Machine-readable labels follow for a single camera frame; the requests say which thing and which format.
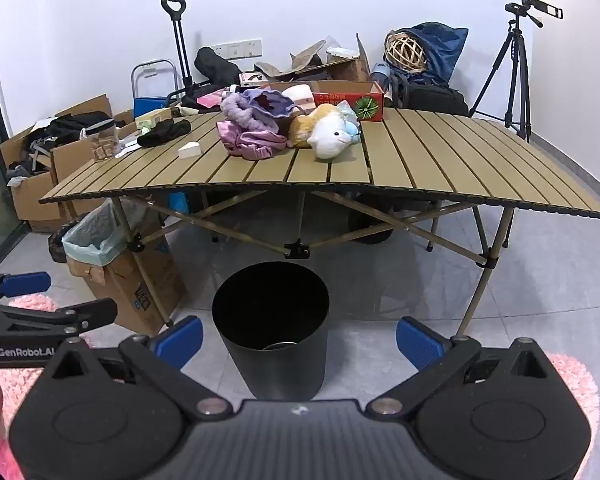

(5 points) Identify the white metal frame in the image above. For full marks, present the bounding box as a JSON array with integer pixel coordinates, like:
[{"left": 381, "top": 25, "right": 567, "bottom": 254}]
[{"left": 130, "top": 59, "right": 177, "bottom": 111}]

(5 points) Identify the black tripod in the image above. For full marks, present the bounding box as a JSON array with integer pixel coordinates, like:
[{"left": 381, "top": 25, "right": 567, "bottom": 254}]
[{"left": 469, "top": 17, "right": 534, "bottom": 144}]

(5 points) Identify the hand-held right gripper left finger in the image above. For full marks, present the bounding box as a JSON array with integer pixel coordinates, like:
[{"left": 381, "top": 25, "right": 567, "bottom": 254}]
[{"left": 39, "top": 316, "right": 233, "bottom": 421}]

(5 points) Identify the yellow scrunchie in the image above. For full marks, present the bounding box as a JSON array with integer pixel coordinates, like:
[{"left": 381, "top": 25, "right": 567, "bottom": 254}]
[{"left": 287, "top": 104, "right": 342, "bottom": 149}]

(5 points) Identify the black cloth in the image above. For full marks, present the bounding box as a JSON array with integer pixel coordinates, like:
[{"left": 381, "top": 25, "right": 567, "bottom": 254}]
[{"left": 137, "top": 118, "right": 192, "bottom": 149}]

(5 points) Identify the pale yellow small box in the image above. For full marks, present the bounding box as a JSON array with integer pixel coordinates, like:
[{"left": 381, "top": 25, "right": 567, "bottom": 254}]
[{"left": 134, "top": 108, "right": 182, "bottom": 129}]

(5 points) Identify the tan folding slat table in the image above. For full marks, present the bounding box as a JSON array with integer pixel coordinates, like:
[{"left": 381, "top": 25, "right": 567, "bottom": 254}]
[{"left": 39, "top": 107, "right": 600, "bottom": 341}]

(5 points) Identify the torn brown cardboard box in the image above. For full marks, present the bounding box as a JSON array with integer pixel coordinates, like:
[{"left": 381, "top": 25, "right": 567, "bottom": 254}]
[{"left": 254, "top": 33, "right": 372, "bottom": 84}]

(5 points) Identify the white plush toy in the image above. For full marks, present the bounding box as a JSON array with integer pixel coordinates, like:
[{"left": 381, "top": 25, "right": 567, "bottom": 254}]
[{"left": 309, "top": 110, "right": 363, "bottom": 162}]

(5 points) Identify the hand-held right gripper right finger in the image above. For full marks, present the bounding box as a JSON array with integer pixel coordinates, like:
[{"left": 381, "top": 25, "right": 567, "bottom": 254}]
[{"left": 367, "top": 316, "right": 562, "bottom": 421}]

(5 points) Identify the wall socket strip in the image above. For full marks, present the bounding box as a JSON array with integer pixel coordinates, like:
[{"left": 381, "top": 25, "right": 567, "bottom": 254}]
[{"left": 212, "top": 39, "right": 262, "bottom": 60}]

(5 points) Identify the black soft bag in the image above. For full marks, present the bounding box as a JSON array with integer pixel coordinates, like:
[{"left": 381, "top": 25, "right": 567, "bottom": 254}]
[{"left": 194, "top": 46, "right": 244, "bottom": 87}]

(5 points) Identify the pale green plastic liner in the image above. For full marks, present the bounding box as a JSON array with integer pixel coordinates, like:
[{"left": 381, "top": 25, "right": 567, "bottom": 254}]
[{"left": 61, "top": 201, "right": 132, "bottom": 267}]

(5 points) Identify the clear jar of snacks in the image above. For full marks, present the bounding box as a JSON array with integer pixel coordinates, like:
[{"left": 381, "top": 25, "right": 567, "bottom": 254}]
[{"left": 82, "top": 118, "right": 120, "bottom": 162}]

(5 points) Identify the black suitcase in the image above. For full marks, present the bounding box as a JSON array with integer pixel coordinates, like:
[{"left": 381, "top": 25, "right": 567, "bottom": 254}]
[{"left": 394, "top": 81, "right": 470, "bottom": 117}]

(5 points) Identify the black round bin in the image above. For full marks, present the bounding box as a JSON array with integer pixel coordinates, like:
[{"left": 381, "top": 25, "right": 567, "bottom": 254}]
[{"left": 212, "top": 261, "right": 330, "bottom": 402}]

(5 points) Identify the dark blue bag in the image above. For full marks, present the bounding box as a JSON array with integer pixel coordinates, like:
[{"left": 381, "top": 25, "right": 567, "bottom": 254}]
[{"left": 394, "top": 22, "right": 469, "bottom": 87}]

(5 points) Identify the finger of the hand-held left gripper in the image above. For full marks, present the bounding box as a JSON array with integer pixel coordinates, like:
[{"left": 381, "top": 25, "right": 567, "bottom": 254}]
[
  {"left": 0, "top": 271, "right": 51, "bottom": 306},
  {"left": 0, "top": 298, "right": 119, "bottom": 336}
]

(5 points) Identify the purple drawstring bag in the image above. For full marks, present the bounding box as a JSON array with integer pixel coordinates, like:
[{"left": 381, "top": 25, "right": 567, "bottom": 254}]
[{"left": 244, "top": 88, "right": 297, "bottom": 119}]

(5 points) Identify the wicker ball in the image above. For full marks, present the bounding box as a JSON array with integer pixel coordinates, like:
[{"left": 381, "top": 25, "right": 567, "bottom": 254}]
[{"left": 384, "top": 32, "right": 428, "bottom": 74}]

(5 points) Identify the printed cardboard box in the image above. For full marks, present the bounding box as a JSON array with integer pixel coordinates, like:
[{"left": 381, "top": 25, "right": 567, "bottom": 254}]
[{"left": 65, "top": 225, "right": 189, "bottom": 339}]

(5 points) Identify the pink satin scrunchie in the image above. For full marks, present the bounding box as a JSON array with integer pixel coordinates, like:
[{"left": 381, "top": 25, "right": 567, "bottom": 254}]
[{"left": 217, "top": 120, "right": 289, "bottom": 162}]

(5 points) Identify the large open cardboard box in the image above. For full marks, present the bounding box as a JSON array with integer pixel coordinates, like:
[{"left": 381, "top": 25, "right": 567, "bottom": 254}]
[{"left": 0, "top": 93, "right": 141, "bottom": 234}]

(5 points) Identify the black pull handle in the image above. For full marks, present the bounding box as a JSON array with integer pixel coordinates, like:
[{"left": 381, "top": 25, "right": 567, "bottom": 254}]
[{"left": 160, "top": 0, "right": 197, "bottom": 92}]

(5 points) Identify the blue water bottle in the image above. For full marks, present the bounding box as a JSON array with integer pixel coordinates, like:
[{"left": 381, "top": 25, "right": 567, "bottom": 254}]
[{"left": 371, "top": 62, "right": 392, "bottom": 97}]

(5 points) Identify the red cardboard box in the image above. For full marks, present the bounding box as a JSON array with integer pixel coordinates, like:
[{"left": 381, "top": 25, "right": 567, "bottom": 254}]
[{"left": 312, "top": 80, "right": 385, "bottom": 122}]

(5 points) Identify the blue box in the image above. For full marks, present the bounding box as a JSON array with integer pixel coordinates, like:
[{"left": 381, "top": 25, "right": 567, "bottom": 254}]
[{"left": 133, "top": 96, "right": 170, "bottom": 117}]

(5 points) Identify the white round foam block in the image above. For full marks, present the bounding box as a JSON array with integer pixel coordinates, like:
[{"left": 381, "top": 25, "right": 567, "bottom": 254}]
[{"left": 282, "top": 83, "right": 315, "bottom": 109}]

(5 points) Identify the dark clothes pile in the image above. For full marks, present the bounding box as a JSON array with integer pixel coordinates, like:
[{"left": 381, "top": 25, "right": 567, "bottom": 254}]
[{"left": 6, "top": 111, "right": 112, "bottom": 187}]

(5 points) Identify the black wagon wheel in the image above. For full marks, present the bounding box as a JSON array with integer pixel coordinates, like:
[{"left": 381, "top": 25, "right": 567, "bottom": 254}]
[{"left": 346, "top": 199, "right": 397, "bottom": 247}]

